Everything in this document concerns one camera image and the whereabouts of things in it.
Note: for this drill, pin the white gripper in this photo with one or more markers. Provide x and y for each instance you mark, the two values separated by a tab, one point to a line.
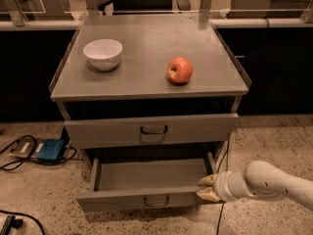
222	186

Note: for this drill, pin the grey drawer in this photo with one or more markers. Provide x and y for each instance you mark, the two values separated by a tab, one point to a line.
117	185
137	131

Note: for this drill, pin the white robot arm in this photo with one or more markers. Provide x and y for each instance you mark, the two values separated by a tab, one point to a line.
258	181

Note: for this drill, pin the grey top drawer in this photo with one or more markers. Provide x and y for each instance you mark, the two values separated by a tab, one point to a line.
137	131

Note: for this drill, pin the grey metal drawer cabinet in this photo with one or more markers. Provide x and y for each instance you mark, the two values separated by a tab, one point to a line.
138	87

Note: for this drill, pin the red apple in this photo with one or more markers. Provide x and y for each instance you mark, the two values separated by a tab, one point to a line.
179	70

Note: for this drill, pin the blue electronics box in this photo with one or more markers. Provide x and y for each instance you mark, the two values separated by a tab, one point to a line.
51	151

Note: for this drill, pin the white ceramic bowl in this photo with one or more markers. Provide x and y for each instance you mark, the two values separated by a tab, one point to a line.
103	54

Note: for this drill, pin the flat grey device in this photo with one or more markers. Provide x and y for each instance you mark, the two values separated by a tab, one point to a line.
26	147

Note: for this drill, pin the black power strip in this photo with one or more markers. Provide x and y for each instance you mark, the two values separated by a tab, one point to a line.
10	222

